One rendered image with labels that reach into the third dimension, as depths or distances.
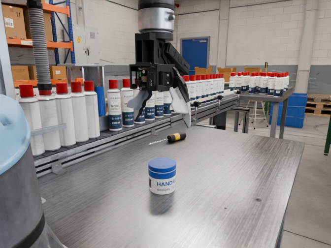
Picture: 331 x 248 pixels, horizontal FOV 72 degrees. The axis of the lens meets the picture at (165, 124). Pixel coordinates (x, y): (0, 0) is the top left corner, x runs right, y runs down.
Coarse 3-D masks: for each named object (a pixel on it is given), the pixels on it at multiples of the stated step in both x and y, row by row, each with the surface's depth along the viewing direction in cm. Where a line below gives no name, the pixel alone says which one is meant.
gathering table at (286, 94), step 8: (224, 88) 250; (288, 88) 252; (240, 96) 213; (248, 96) 209; (256, 96) 205; (264, 96) 205; (272, 96) 205; (288, 96) 227; (272, 112) 202; (272, 120) 204; (272, 128) 205; (280, 128) 259; (272, 136) 206; (280, 136) 260
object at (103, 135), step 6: (156, 120) 112; (138, 126) 100; (102, 132) 91; (108, 132) 91; (114, 132) 91; (120, 132) 91; (96, 138) 84; (102, 138) 84; (78, 144) 77; (84, 144) 78; (60, 150) 72; (66, 150) 72; (36, 156) 66; (42, 156) 66
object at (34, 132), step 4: (60, 124) 70; (64, 124) 70; (40, 128) 65; (44, 128) 65; (48, 128) 66; (52, 128) 67; (56, 128) 68; (60, 128) 69; (64, 128) 71; (32, 132) 63; (36, 132) 64; (40, 132) 65; (44, 132) 66
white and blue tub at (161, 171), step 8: (152, 160) 59; (160, 160) 59; (168, 160) 59; (152, 168) 55; (160, 168) 54; (168, 168) 54; (152, 176) 56; (160, 176) 55; (168, 176) 55; (152, 184) 56; (160, 184) 55; (168, 184) 55; (160, 192) 56; (168, 192) 56
